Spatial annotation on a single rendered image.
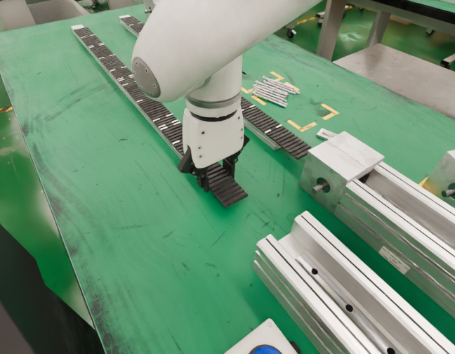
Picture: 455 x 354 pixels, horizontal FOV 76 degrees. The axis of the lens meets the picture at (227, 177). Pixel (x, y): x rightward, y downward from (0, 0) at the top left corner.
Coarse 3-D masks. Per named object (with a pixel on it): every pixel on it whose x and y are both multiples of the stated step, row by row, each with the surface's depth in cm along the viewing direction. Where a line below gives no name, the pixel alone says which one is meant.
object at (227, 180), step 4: (228, 176) 56; (220, 180) 56; (224, 180) 56; (228, 180) 56; (232, 180) 56; (212, 184) 55; (216, 184) 55; (220, 184) 55; (224, 184) 55; (228, 184) 55; (212, 188) 55; (216, 188) 54; (220, 188) 55
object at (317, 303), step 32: (320, 224) 43; (256, 256) 43; (288, 256) 39; (320, 256) 42; (352, 256) 39; (288, 288) 38; (320, 288) 36; (352, 288) 38; (384, 288) 36; (320, 320) 34; (352, 320) 36; (384, 320) 36; (416, 320) 33; (320, 352) 38; (352, 352) 31; (384, 352) 34; (416, 352) 33; (448, 352) 31
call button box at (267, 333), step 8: (256, 328) 35; (264, 328) 35; (272, 328) 35; (248, 336) 35; (256, 336) 35; (264, 336) 35; (272, 336) 35; (280, 336) 35; (240, 344) 34; (248, 344) 34; (256, 344) 34; (264, 344) 34; (272, 344) 34; (280, 344) 34; (288, 344) 34; (232, 352) 33; (240, 352) 33; (248, 352) 33; (280, 352) 33; (288, 352) 33; (296, 352) 37
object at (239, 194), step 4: (236, 192) 54; (240, 192) 54; (244, 192) 54; (228, 196) 53; (232, 196) 53; (236, 196) 53; (240, 196) 53; (244, 196) 53; (220, 200) 52; (224, 200) 52; (228, 200) 53; (232, 200) 52; (236, 200) 53; (224, 204) 52; (228, 204) 52
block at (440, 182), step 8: (448, 152) 52; (440, 160) 54; (448, 160) 52; (440, 168) 54; (448, 168) 52; (432, 176) 56; (440, 176) 54; (448, 176) 53; (424, 184) 58; (432, 184) 56; (440, 184) 54; (448, 184) 53; (432, 192) 57; (440, 192) 55; (448, 192) 51; (448, 200) 53
